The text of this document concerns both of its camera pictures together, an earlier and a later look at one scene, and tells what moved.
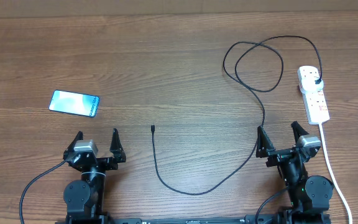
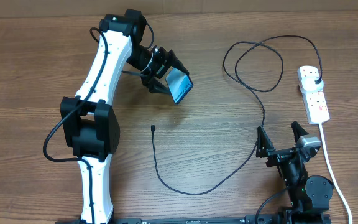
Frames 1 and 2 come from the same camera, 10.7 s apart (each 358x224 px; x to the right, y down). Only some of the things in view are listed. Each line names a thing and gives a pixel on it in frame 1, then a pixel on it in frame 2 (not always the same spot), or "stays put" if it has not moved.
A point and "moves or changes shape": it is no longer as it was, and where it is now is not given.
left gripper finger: x=79 y=136 to x=155 y=86
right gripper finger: x=264 y=143 stays put
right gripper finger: x=298 y=130 stays put
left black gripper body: x=105 y=164 to x=158 y=66
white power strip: x=315 y=102 stays put
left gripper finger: x=115 y=147 to x=173 y=60
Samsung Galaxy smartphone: x=74 y=103 moves or changes shape
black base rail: x=289 y=219 stays put
